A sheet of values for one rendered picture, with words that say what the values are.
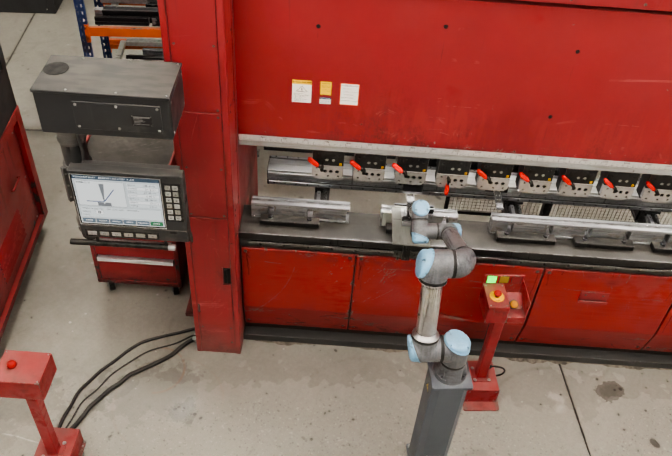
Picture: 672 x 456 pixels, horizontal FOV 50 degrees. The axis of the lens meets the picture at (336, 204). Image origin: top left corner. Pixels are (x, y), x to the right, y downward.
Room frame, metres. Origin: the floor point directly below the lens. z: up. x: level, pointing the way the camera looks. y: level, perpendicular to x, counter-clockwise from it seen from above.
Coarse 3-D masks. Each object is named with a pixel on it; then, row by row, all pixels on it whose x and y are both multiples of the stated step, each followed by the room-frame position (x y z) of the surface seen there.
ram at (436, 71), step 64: (256, 0) 2.70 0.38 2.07; (320, 0) 2.70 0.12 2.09; (384, 0) 2.71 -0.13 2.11; (448, 0) 2.71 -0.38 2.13; (512, 0) 2.74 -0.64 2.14; (256, 64) 2.70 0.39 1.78; (320, 64) 2.70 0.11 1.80; (384, 64) 2.71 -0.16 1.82; (448, 64) 2.71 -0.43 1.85; (512, 64) 2.71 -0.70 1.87; (576, 64) 2.71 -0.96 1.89; (640, 64) 2.72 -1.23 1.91; (256, 128) 2.70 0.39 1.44; (320, 128) 2.70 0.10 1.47; (384, 128) 2.71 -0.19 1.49; (448, 128) 2.71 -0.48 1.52; (512, 128) 2.71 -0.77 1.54; (576, 128) 2.71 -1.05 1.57; (640, 128) 2.72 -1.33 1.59
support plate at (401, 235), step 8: (392, 208) 2.72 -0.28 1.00; (400, 208) 2.72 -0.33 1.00; (392, 216) 2.66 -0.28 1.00; (400, 216) 2.66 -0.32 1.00; (392, 224) 2.60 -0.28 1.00; (400, 224) 2.60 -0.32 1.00; (392, 232) 2.54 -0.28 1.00; (400, 232) 2.55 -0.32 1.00; (408, 232) 2.55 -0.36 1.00; (392, 240) 2.49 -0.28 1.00; (400, 240) 2.49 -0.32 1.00; (408, 240) 2.50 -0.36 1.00
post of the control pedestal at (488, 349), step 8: (488, 328) 2.41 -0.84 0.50; (496, 328) 2.37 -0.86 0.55; (488, 336) 2.38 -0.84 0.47; (496, 336) 2.37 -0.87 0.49; (488, 344) 2.36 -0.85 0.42; (496, 344) 2.37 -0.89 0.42; (488, 352) 2.37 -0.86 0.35; (480, 360) 2.39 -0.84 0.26; (488, 360) 2.37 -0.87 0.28; (480, 368) 2.36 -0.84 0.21; (488, 368) 2.37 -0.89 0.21; (480, 376) 2.37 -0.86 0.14
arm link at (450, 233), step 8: (440, 224) 2.38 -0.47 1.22; (448, 224) 2.38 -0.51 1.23; (456, 224) 2.39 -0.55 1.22; (440, 232) 2.35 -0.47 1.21; (448, 232) 2.30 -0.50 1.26; (456, 232) 2.29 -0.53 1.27; (448, 240) 2.23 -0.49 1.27; (456, 240) 2.20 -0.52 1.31; (448, 248) 2.19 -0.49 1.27; (456, 248) 2.11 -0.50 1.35; (464, 248) 2.09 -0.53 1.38; (464, 256) 2.01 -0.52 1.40; (472, 256) 2.04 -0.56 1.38; (464, 264) 1.98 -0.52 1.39; (472, 264) 2.01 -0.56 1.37; (464, 272) 1.97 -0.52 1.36
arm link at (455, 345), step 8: (440, 336) 1.94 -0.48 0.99; (448, 336) 1.93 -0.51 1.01; (456, 336) 1.93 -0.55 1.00; (464, 336) 1.94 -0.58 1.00; (448, 344) 1.89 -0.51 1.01; (456, 344) 1.89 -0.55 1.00; (464, 344) 1.90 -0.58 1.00; (448, 352) 1.87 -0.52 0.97; (456, 352) 1.87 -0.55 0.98; (464, 352) 1.87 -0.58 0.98; (440, 360) 1.86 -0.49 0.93; (448, 360) 1.86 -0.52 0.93; (456, 360) 1.86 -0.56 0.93; (464, 360) 1.88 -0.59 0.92; (456, 368) 1.87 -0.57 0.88
